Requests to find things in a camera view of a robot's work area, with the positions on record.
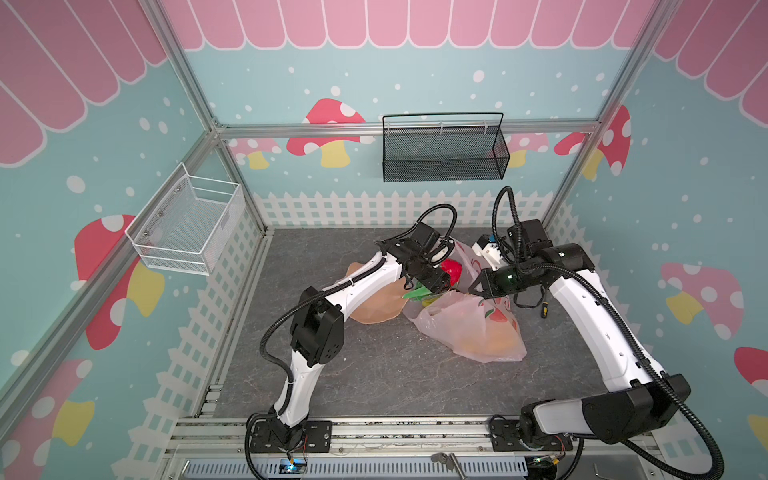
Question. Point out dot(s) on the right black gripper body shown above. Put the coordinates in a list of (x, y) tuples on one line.
[(482, 284)]

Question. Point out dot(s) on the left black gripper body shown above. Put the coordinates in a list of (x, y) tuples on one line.
[(430, 276)]

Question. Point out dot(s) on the red dragon fruit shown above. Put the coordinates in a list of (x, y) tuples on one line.
[(451, 267)]

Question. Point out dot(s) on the pink printed plastic bag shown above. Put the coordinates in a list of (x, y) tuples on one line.
[(483, 330)]

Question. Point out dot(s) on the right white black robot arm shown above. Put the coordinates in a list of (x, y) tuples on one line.
[(640, 395)]

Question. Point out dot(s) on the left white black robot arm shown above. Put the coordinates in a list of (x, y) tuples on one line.
[(310, 334)]

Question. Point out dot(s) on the tan wavy fruit plate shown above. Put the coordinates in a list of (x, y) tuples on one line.
[(386, 304)]

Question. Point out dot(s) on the black mesh wall basket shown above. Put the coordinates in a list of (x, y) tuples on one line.
[(441, 147)]

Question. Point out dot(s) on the white wire wall basket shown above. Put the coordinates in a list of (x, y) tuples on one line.
[(187, 224)]

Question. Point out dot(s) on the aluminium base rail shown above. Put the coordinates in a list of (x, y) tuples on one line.
[(443, 447)]

